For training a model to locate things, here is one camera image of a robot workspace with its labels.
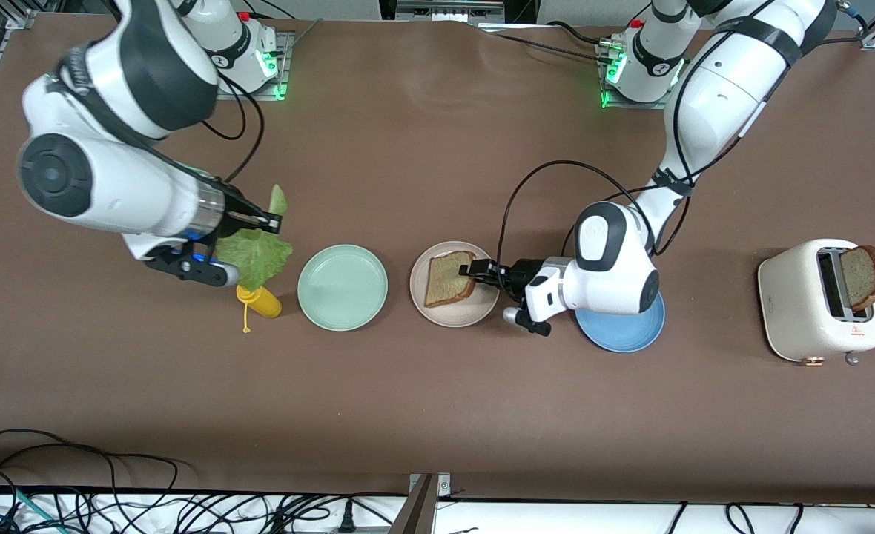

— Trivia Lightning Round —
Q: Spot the black braided cable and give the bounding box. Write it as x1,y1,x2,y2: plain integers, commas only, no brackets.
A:
482,21,618,65

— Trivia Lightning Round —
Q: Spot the blue plate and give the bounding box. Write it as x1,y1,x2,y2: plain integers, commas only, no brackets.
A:
575,288,666,354

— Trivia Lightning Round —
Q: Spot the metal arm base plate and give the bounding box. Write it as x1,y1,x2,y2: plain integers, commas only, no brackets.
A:
599,41,679,111
215,31,294,102

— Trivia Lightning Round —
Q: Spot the mint green plate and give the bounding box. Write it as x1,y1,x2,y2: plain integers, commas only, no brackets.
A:
297,244,389,332

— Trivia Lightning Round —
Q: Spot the grey metal bracket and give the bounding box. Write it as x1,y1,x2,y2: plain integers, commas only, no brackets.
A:
389,472,453,534

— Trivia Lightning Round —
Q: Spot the green lettuce leaf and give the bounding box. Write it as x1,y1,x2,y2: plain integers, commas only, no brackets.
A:
215,184,294,291

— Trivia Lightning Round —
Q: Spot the yellow squeeze bottle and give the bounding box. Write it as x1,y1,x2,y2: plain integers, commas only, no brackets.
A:
236,285,283,334

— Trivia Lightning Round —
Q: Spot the black floor cable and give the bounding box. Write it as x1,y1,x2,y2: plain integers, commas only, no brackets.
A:
0,428,180,495

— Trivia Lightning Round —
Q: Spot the brown bread slice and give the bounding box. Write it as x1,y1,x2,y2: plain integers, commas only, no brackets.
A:
424,251,478,309
840,245,875,312

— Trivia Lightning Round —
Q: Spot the white toaster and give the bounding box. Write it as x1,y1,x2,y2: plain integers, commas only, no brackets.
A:
757,238,875,368

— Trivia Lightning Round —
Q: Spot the black equipment box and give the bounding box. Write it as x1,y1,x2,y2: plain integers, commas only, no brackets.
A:
378,0,538,26

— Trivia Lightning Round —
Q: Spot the beige plate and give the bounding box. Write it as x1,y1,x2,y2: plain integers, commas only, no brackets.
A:
409,240,501,329

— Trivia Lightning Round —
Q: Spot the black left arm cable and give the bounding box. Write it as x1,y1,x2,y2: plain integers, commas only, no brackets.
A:
497,0,846,262

